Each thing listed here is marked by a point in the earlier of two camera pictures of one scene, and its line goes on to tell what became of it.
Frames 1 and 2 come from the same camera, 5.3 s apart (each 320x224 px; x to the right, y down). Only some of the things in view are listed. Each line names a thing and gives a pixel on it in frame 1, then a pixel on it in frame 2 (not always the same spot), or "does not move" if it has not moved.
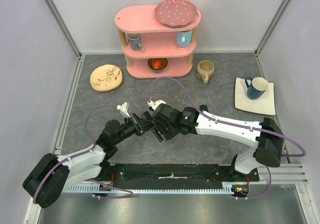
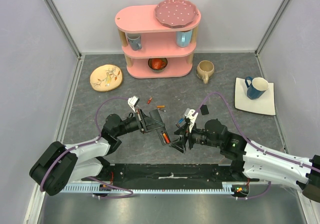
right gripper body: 158,131 → 188,136
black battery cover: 204,107 does not move
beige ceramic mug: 205,69 does not move
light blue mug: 183,38 does not move
